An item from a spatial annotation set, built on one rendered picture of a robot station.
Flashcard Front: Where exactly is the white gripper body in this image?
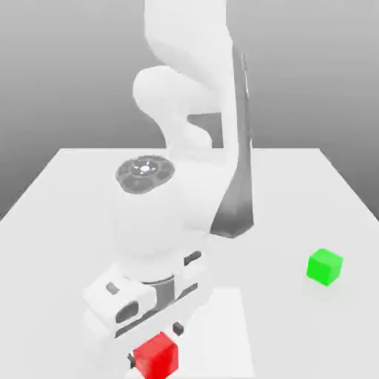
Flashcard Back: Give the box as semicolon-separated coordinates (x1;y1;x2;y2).
83;281;209;372

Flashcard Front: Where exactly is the small red cube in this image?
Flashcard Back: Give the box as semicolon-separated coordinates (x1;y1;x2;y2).
132;331;180;379

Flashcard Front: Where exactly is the small green cube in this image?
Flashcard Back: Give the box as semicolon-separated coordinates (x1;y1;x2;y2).
306;247;345;288

